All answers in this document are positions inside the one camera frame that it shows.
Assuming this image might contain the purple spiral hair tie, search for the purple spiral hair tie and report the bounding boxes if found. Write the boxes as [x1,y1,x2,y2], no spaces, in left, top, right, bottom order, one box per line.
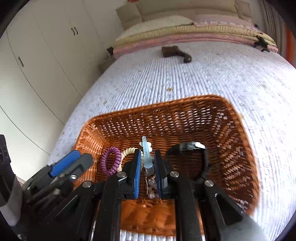
[100,146,122,177]

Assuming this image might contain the cream spiral hair tie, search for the cream spiral hair tie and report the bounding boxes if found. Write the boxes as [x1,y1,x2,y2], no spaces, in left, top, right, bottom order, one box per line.
[120,147,136,163]

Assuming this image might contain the black wrist watch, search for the black wrist watch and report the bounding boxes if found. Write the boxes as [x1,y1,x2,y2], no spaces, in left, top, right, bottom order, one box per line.
[163,142,211,182]

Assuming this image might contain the silver crystal chain jewelry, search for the silver crystal chain jewelry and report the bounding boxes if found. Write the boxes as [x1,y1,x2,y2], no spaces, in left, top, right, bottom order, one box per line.
[145,175,159,199]

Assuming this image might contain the brown wicker basket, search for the brown wicker basket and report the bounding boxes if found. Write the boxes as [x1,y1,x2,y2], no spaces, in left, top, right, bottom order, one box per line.
[73,94,261,237]

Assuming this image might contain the bedside table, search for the bedside table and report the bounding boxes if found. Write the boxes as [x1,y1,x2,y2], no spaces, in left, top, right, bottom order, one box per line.
[99,56,116,73]

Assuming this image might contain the white built-in wardrobe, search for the white built-in wardrobe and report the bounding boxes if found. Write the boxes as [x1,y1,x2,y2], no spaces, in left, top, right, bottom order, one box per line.
[1,1,125,180]

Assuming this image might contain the black object on nightstand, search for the black object on nightstand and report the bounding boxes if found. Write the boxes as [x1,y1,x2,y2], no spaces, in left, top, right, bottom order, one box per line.
[106,47,114,56]

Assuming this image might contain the folded yellow pink quilts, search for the folded yellow pink quilts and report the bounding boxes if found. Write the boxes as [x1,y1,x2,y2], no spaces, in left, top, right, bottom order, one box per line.
[113,24,278,58]

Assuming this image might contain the quilted white floral bedspread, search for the quilted white floral bedspread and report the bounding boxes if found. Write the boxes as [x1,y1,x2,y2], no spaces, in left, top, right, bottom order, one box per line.
[48,42,295,240]

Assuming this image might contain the brown hairbrush on bed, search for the brown hairbrush on bed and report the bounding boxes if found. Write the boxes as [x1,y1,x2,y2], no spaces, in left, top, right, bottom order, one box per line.
[162,46,192,63]

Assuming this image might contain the beige padded headboard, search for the beige padded headboard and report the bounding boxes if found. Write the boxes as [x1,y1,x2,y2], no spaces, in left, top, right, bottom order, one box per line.
[116,0,253,30]

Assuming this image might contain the small black tripod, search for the small black tripod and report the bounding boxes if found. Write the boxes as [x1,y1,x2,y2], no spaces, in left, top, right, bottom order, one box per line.
[253,36,270,52]

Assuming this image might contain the white floral pillow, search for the white floral pillow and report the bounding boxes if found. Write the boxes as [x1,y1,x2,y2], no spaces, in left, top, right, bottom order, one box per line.
[117,15,193,40]

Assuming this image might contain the orange curtain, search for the orange curtain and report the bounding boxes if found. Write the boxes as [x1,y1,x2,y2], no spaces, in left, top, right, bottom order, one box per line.
[285,26,295,67]

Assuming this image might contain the pink pillow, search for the pink pillow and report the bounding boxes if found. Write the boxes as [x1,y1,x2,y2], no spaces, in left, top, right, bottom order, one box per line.
[193,15,258,30]

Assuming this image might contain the grey curtain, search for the grey curtain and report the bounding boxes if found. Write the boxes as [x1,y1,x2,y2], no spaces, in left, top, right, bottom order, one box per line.
[261,1,287,57]

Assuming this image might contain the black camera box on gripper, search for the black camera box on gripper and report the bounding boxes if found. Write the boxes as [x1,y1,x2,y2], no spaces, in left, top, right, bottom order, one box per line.
[0,135,23,226]

